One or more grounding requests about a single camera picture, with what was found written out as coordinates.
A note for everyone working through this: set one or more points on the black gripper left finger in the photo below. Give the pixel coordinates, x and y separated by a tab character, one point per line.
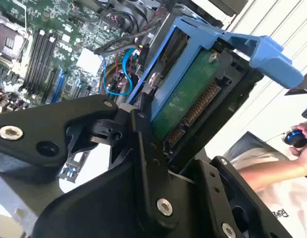
24	146

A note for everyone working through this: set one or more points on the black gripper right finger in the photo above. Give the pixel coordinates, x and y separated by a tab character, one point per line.
218	198

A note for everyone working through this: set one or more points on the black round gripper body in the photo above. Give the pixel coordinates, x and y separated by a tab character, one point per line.
99	210

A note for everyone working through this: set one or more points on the hard disk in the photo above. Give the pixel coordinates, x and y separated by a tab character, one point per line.
183	99

